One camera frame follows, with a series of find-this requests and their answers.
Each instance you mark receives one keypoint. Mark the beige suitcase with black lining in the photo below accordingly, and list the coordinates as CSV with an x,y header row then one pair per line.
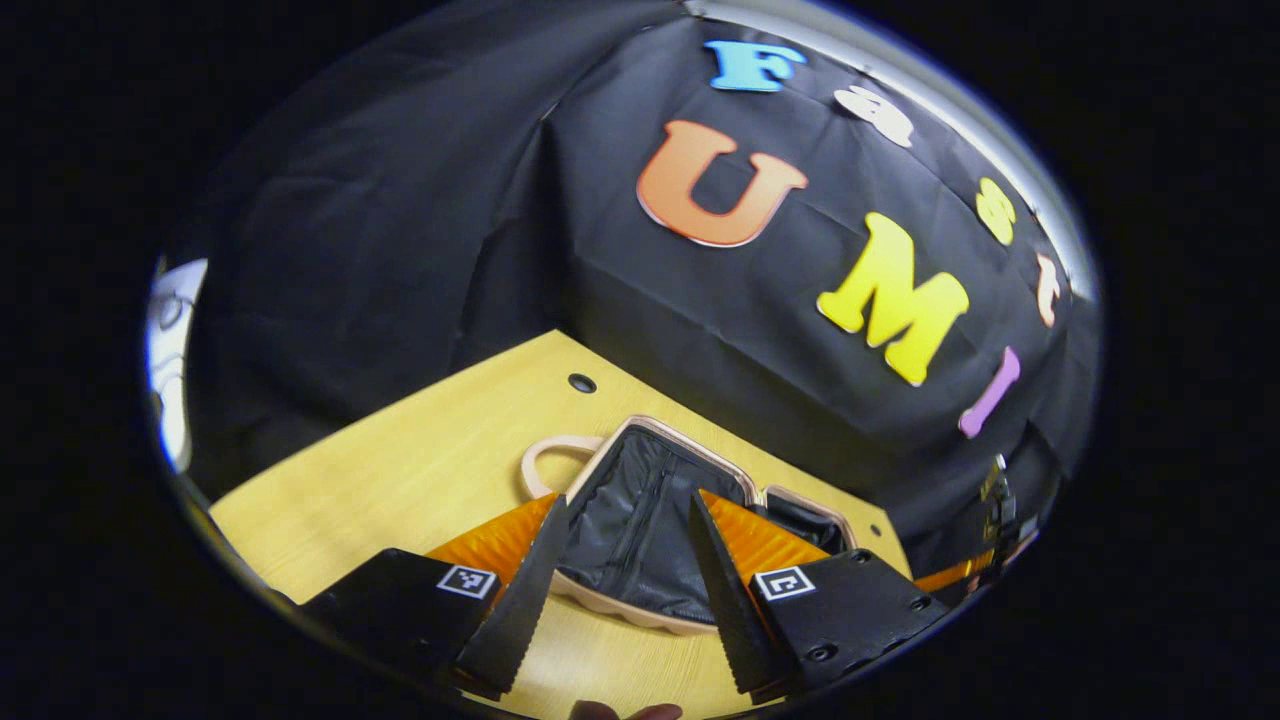
x,y
640,520

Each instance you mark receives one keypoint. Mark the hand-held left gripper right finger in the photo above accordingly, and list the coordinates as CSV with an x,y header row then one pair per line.
x,y
730,610

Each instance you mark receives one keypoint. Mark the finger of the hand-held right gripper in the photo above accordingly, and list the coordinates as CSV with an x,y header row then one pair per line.
x,y
950,575

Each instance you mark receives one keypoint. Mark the black backdrop cloth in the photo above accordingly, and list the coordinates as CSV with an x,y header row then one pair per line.
x,y
400,250

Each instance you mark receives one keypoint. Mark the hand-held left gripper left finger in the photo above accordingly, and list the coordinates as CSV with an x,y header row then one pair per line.
x,y
525,610

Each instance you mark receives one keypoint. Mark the white printed sheet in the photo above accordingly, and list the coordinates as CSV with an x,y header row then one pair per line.
x,y
175,340

